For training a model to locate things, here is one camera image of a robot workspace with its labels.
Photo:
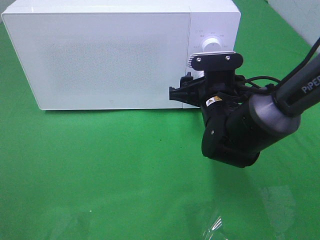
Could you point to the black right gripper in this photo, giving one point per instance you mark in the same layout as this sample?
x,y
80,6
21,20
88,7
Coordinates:
x,y
213,84

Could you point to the green table cover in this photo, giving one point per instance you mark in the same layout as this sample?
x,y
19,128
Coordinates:
x,y
140,174

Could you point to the white round knob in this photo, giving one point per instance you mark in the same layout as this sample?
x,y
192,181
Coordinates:
x,y
211,44
200,74

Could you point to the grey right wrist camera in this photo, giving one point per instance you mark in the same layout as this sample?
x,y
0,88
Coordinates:
x,y
215,61

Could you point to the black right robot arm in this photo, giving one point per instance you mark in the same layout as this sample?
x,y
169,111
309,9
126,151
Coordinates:
x,y
240,117

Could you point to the white microwave oven body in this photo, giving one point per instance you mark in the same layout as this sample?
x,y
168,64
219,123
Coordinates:
x,y
207,18

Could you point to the white wall panel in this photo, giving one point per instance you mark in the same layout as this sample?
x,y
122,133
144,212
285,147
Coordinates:
x,y
294,22

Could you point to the white microwave door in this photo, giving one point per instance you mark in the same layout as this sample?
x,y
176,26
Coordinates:
x,y
101,61

